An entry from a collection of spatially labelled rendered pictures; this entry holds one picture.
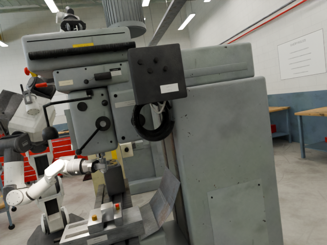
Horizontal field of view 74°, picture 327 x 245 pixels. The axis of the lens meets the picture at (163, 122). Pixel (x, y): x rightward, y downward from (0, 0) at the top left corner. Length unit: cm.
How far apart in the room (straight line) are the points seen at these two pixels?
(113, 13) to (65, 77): 39
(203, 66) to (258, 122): 39
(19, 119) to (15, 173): 31
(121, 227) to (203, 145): 52
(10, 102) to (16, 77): 943
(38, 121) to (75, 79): 49
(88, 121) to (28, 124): 48
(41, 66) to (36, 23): 1010
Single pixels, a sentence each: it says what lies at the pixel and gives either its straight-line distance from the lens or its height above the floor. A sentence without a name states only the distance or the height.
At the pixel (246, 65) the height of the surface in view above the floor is 163.
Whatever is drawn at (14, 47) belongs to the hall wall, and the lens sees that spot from 1118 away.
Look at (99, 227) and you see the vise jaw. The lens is 106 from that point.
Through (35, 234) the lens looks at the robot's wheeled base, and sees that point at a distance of 235.
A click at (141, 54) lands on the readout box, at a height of 170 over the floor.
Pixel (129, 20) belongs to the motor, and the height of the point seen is 192.
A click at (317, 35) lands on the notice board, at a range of 551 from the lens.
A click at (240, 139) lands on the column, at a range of 114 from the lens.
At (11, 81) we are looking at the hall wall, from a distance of 1104.
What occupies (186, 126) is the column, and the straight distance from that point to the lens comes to 101.
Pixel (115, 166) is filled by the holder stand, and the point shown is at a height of 113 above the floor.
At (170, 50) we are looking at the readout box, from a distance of 87.
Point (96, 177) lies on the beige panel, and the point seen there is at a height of 67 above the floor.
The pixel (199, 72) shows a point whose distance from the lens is 117.
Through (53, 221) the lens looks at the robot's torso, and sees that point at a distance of 204.
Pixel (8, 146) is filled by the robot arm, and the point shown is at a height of 141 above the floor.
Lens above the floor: 152
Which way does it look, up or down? 6 degrees down
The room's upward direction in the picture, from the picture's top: 9 degrees counter-clockwise
